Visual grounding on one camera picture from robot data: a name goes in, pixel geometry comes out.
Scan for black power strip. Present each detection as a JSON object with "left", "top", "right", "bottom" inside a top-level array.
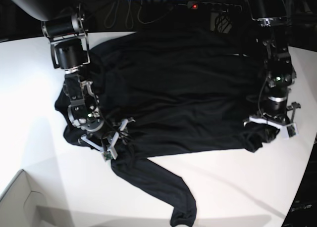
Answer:
[{"left": 187, "top": 1, "right": 242, "bottom": 12}]

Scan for white cardboard box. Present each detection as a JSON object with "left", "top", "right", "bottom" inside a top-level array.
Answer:
[{"left": 0, "top": 170, "right": 51, "bottom": 227}]

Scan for black long-sleeve t-shirt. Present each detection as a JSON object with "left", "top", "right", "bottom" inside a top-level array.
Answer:
[{"left": 54, "top": 26, "right": 279, "bottom": 227}]

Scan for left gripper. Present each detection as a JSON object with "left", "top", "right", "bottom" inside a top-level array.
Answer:
[{"left": 243, "top": 102, "right": 301, "bottom": 139}]

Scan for tangled cables on floor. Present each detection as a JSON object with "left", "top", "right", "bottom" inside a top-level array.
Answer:
[{"left": 104, "top": 0, "right": 174, "bottom": 30}]

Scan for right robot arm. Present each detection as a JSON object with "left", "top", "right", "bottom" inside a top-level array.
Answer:
[{"left": 11, "top": 0, "right": 133, "bottom": 161}]

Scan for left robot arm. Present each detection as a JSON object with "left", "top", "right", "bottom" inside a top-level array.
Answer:
[{"left": 245, "top": 0, "right": 301, "bottom": 139}]

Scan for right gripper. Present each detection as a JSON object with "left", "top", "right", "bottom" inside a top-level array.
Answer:
[{"left": 78, "top": 117, "right": 135, "bottom": 161}]

